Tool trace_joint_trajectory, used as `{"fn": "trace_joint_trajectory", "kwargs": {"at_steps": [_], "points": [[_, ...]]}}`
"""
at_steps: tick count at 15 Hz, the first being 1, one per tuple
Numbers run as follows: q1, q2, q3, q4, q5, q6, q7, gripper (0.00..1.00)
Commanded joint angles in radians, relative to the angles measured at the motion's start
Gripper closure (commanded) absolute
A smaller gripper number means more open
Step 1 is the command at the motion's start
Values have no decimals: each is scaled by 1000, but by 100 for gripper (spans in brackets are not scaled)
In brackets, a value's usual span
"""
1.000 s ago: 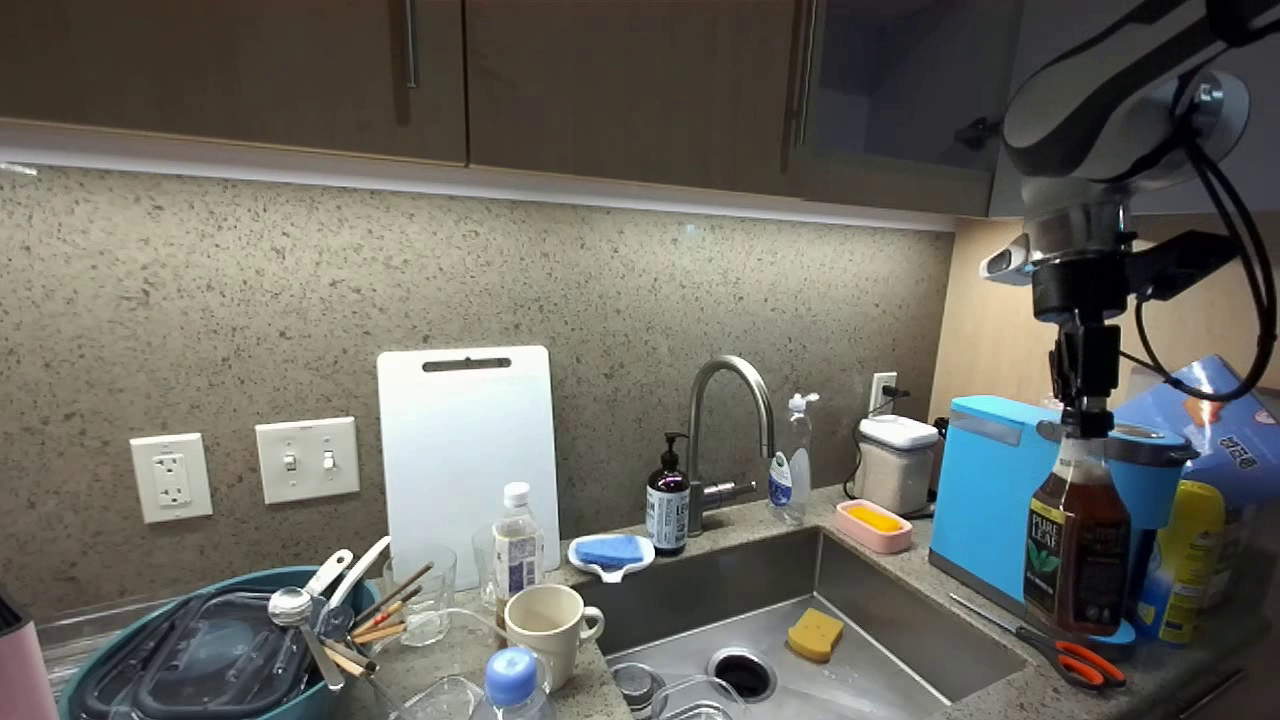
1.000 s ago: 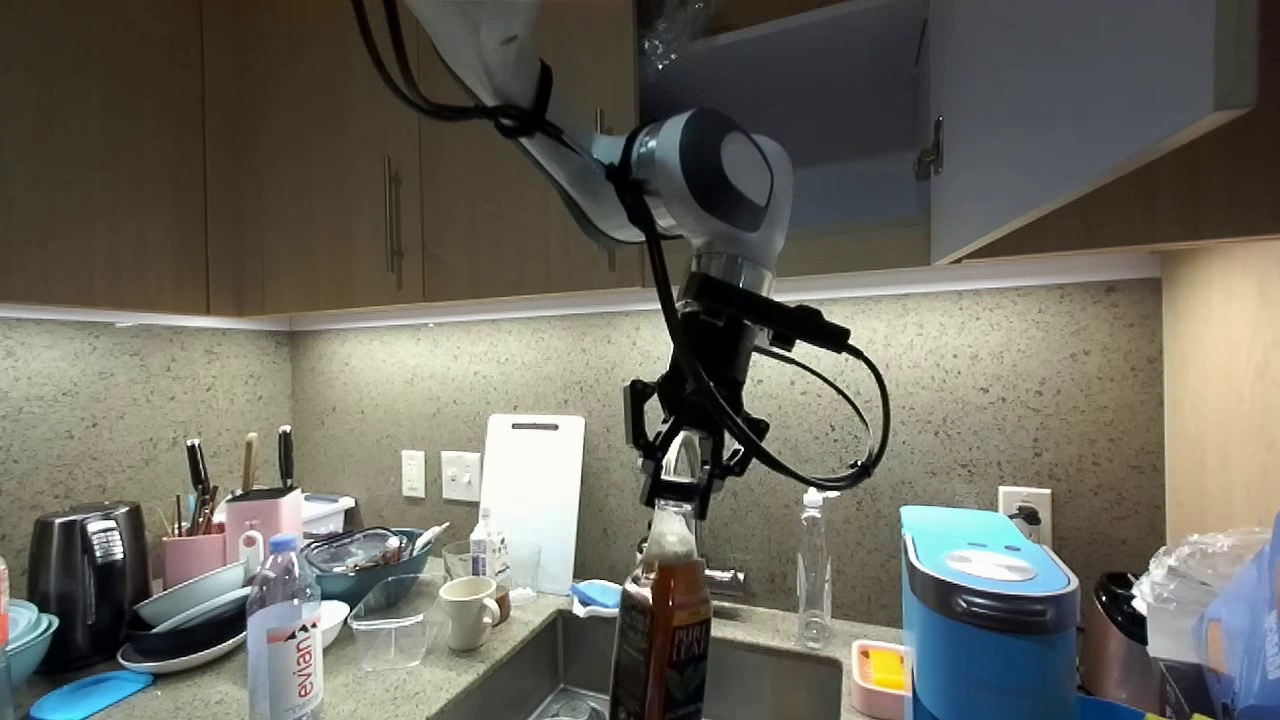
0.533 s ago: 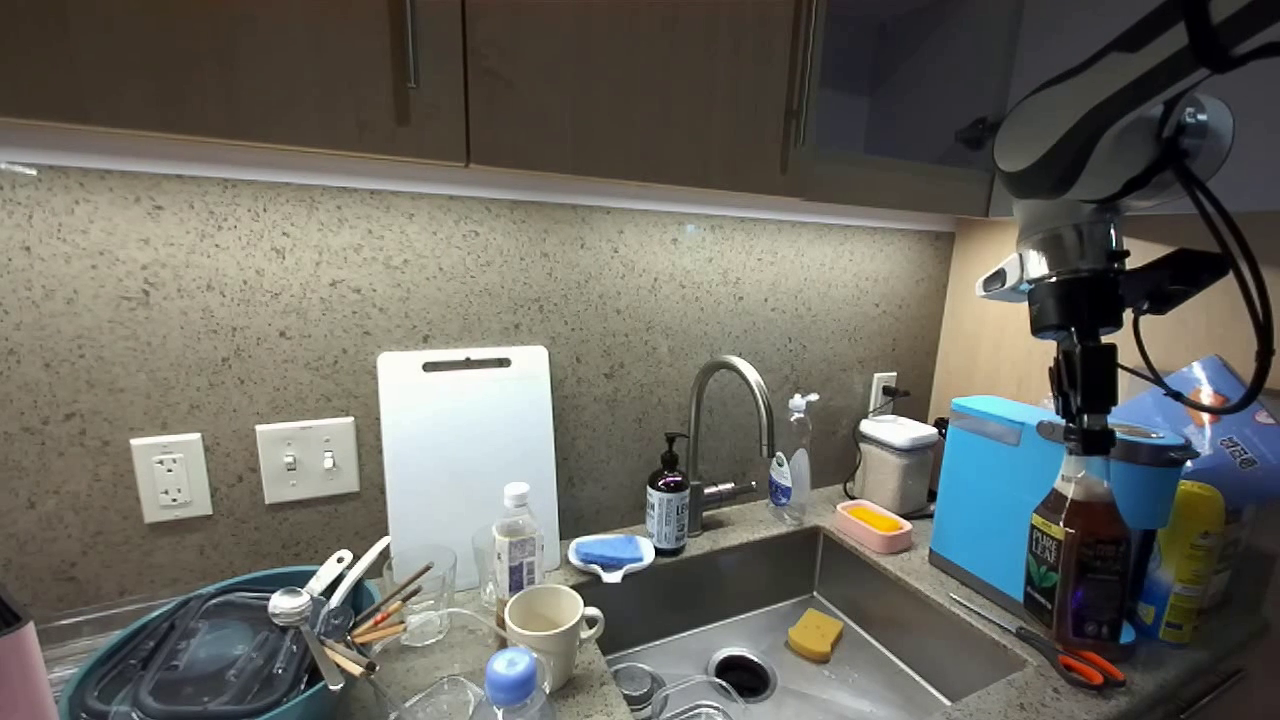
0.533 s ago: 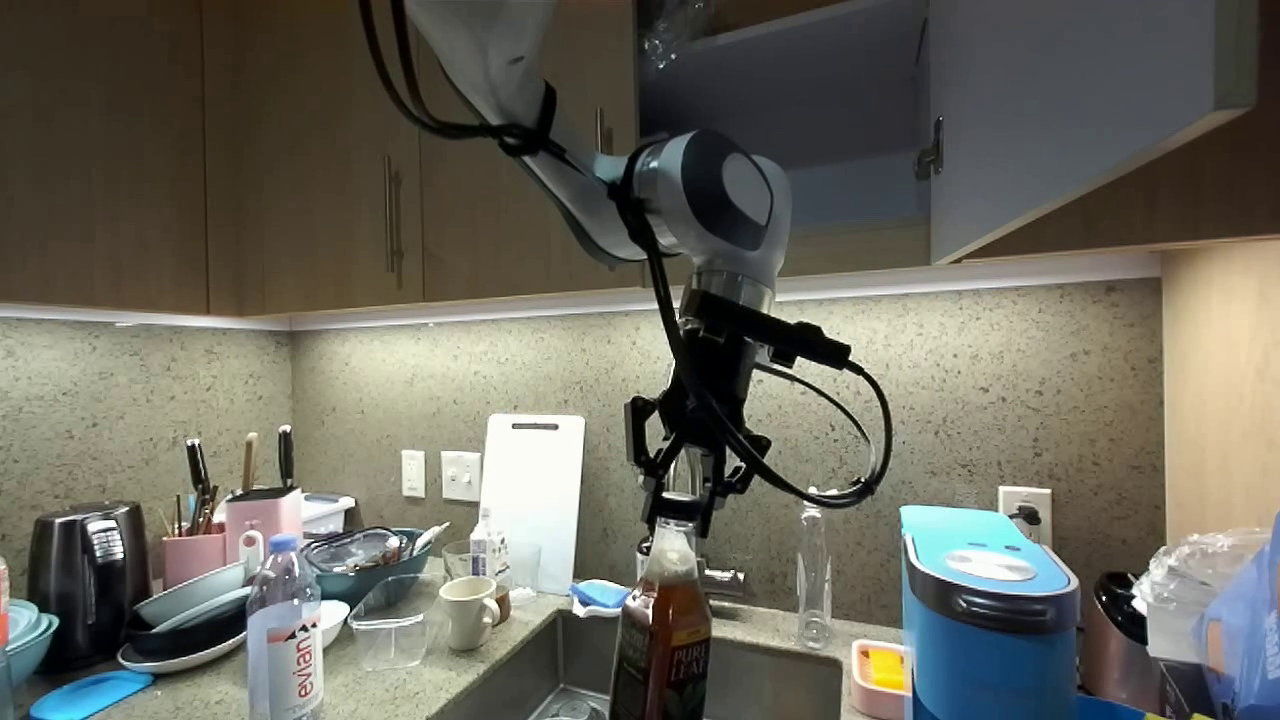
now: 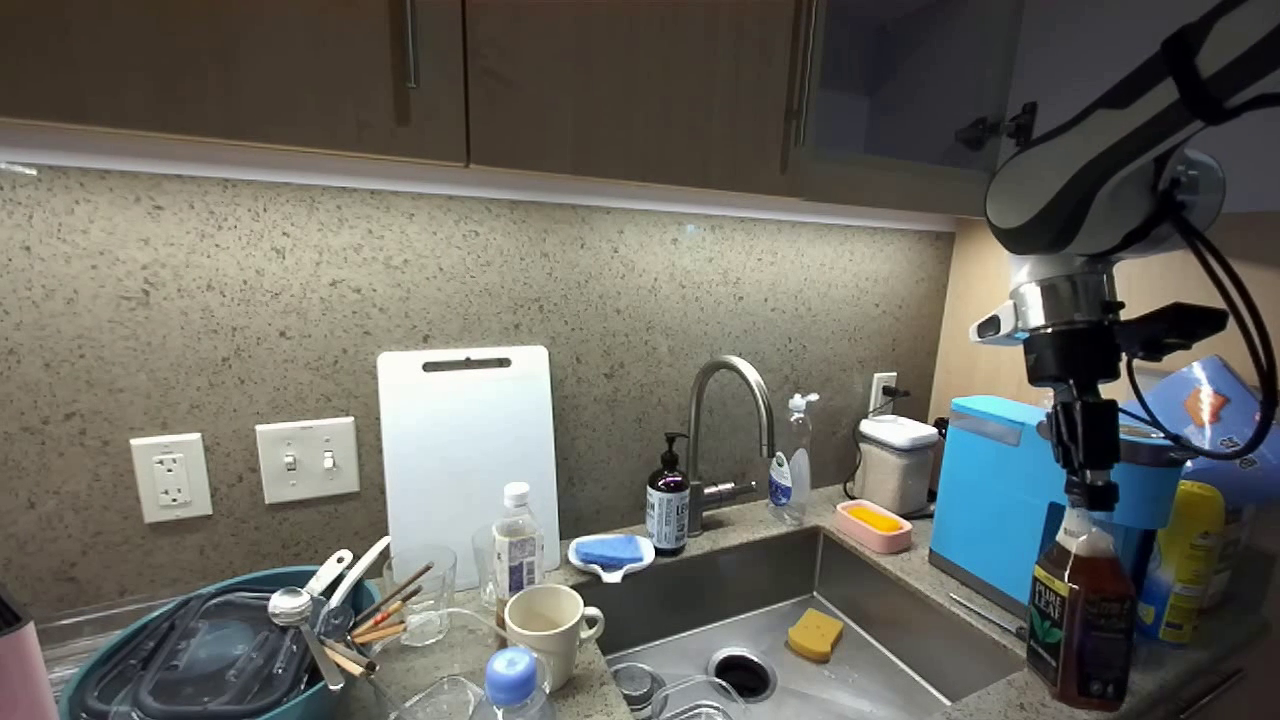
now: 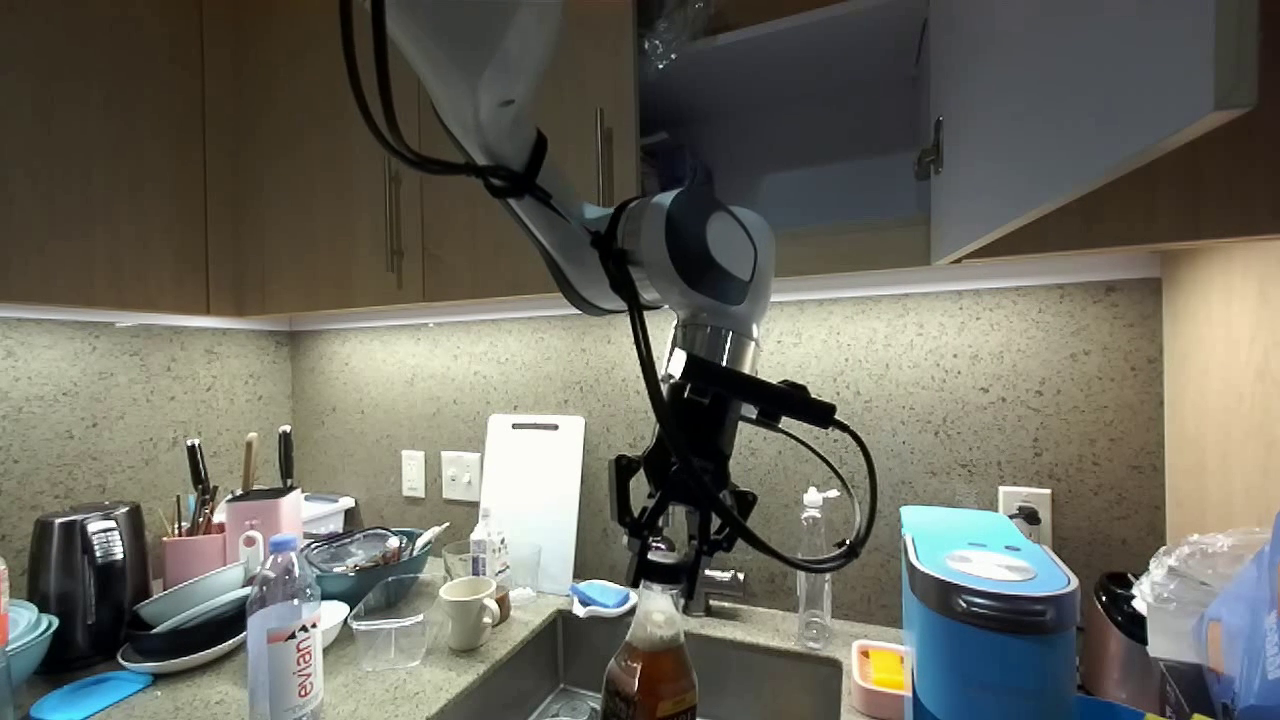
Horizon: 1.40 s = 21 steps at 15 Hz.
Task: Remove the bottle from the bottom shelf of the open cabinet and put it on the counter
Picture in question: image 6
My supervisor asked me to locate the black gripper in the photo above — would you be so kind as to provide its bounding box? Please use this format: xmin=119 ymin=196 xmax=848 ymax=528
xmin=619 ymin=384 xmax=762 ymax=600

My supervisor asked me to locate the brown bottle with white cap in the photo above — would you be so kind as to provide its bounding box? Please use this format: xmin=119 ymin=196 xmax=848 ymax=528
xmin=596 ymin=578 xmax=706 ymax=720

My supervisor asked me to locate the clear spray bottle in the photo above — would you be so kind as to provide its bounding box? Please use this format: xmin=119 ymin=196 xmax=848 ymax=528
xmin=792 ymin=482 xmax=846 ymax=654

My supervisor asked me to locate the small clear white-capped bottle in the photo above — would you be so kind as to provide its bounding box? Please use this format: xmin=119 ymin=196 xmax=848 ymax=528
xmin=465 ymin=504 xmax=517 ymax=593

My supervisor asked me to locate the under-cabinet light strip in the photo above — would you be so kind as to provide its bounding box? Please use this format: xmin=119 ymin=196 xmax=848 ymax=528
xmin=0 ymin=246 xmax=1168 ymax=336

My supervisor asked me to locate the wood cabinet door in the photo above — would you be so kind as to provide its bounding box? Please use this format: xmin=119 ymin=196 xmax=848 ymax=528
xmin=0 ymin=0 xmax=211 ymax=318
xmin=415 ymin=0 xmax=648 ymax=304
xmin=201 ymin=0 xmax=426 ymax=318

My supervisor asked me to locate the water bottle with blue cap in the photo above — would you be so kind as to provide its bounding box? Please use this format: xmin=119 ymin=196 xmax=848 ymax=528
xmin=243 ymin=533 xmax=328 ymax=720

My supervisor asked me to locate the dark cabinet door hinge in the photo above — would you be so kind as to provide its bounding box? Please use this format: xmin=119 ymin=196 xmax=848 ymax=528
xmin=913 ymin=117 xmax=952 ymax=184

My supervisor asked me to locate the grey open cabinet door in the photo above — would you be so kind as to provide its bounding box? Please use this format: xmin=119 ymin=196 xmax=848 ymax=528
xmin=925 ymin=0 xmax=1266 ymax=268

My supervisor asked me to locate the white sponge dish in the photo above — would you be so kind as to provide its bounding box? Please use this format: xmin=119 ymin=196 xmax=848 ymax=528
xmin=567 ymin=582 xmax=646 ymax=622

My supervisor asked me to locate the white cutting board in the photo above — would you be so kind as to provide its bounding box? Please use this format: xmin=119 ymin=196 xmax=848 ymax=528
xmin=478 ymin=409 xmax=588 ymax=600

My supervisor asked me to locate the stainless steel sink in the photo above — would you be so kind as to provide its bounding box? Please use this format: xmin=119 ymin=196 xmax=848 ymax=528
xmin=429 ymin=608 xmax=862 ymax=720

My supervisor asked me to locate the cream ceramic mug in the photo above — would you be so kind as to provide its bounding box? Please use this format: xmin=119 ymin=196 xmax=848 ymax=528
xmin=435 ymin=573 xmax=517 ymax=654

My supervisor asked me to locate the flat yellow sponge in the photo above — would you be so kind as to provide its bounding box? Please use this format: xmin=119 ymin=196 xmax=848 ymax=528
xmin=865 ymin=643 xmax=917 ymax=696

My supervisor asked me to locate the pink sponge tray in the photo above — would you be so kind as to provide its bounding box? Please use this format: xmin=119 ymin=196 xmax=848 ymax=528
xmin=846 ymin=635 xmax=917 ymax=720

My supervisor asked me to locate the teal dish bin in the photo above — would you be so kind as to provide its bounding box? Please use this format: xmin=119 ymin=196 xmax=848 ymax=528
xmin=301 ymin=524 xmax=450 ymax=612

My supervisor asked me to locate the clear food container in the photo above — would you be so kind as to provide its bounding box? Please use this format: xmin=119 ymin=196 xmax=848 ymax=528
xmin=345 ymin=602 xmax=440 ymax=675

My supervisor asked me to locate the blue coffee maker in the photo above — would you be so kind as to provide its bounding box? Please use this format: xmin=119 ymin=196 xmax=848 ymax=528
xmin=895 ymin=499 xmax=1086 ymax=720

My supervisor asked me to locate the black food container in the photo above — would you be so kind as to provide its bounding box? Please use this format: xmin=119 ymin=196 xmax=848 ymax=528
xmin=307 ymin=528 xmax=415 ymax=578

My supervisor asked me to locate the white outlet with plug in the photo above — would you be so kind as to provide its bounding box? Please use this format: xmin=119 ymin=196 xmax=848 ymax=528
xmin=998 ymin=479 xmax=1057 ymax=547

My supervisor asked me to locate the white plastic box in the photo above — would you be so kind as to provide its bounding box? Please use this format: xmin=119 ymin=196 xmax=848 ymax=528
xmin=301 ymin=487 xmax=363 ymax=540

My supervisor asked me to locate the pink knife block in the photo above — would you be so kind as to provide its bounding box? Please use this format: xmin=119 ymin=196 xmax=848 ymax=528
xmin=222 ymin=482 xmax=307 ymax=573

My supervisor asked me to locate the pink utensil cup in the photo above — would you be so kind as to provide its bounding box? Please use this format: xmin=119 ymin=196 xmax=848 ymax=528
xmin=156 ymin=524 xmax=235 ymax=593

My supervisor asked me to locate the grey bowl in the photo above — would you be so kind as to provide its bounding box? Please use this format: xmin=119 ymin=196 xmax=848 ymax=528
xmin=127 ymin=558 xmax=258 ymax=632

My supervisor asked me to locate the black plate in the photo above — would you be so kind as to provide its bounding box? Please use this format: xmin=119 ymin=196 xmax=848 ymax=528
xmin=125 ymin=593 xmax=258 ymax=662

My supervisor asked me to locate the clear plastic bag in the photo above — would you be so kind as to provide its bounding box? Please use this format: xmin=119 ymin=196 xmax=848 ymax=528
xmin=1129 ymin=524 xmax=1280 ymax=672

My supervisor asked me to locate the blue printed bag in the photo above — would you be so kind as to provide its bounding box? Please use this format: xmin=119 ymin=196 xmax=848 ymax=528
xmin=1197 ymin=516 xmax=1280 ymax=720

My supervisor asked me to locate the black toaster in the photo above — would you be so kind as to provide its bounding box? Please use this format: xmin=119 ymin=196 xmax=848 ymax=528
xmin=25 ymin=495 xmax=156 ymax=672

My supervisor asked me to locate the blue plastic lid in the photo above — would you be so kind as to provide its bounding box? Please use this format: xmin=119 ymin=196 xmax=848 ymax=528
xmin=25 ymin=662 xmax=160 ymax=720

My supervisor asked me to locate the teal bowl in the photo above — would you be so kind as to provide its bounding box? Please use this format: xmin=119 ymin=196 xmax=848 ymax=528
xmin=0 ymin=597 xmax=64 ymax=689

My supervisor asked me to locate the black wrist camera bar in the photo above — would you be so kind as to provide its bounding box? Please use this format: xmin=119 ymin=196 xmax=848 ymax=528
xmin=681 ymin=350 xmax=839 ymax=433

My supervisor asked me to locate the white light switch plate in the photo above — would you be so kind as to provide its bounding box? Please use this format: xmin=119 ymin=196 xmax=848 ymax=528
xmin=435 ymin=449 xmax=488 ymax=507

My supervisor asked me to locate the white duplex wall outlet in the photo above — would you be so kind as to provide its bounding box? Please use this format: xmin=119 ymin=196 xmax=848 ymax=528
xmin=395 ymin=444 xmax=434 ymax=504

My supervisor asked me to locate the metal cabinet door handle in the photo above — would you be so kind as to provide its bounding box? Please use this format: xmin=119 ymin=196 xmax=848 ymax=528
xmin=386 ymin=157 xmax=410 ymax=291
xmin=591 ymin=104 xmax=619 ymax=210

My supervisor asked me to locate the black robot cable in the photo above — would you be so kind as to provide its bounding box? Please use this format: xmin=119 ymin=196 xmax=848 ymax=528
xmin=337 ymin=0 xmax=885 ymax=574

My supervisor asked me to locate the black-handled knife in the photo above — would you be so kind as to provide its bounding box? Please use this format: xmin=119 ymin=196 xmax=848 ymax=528
xmin=182 ymin=433 xmax=222 ymax=533
xmin=273 ymin=419 xmax=301 ymax=491

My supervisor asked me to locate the brown-handled knife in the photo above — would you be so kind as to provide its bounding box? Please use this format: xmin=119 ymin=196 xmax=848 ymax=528
xmin=235 ymin=428 xmax=266 ymax=499

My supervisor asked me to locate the wood wall cabinet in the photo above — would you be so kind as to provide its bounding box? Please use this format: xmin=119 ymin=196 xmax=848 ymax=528
xmin=963 ymin=70 xmax=1280 ymax=263

